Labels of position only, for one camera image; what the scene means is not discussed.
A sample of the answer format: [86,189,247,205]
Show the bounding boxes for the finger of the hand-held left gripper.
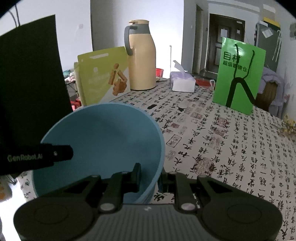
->
[52,145,74,164]

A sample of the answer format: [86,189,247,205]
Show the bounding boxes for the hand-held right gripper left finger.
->
[61,163,142,213]

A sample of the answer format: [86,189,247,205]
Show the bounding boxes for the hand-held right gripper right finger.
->
[158,167,234,212]

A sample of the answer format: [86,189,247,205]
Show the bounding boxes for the blue plastic bowl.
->
[32,103,166,204]

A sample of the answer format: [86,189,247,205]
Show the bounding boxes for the black paper bag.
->
[0,5,72,151]

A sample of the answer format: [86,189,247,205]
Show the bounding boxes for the yellow-green snack box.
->
[74,46,131,107]

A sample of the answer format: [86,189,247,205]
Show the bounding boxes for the white tissue box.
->
[170,60,196,92]

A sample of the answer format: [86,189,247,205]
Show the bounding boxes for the red basin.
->
[194,77,215,87]

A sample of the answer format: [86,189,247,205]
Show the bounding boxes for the green paper bag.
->
[213,37,266,115]

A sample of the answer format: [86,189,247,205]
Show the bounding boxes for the beige thermos jug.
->
[124,20,156,91]

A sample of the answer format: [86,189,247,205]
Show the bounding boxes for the wooden chair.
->
[255,81,279,112]

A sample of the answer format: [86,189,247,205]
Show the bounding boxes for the yellow flower branches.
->
[281,113,296,137]

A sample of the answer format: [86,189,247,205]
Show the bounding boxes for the wooden side door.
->
[193,3,207,75]

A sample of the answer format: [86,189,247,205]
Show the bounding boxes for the purple jacket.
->
[255,67,285,118]

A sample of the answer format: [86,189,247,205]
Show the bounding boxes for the dark entrance door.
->
[206,13,245,77]

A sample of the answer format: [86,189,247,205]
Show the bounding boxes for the grey refrigerator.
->
[254,21,281,72]

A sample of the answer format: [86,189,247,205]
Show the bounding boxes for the white umbrella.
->
[272,30,281,61]

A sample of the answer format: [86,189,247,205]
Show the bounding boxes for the yellow and black box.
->
[262,17,281,27]

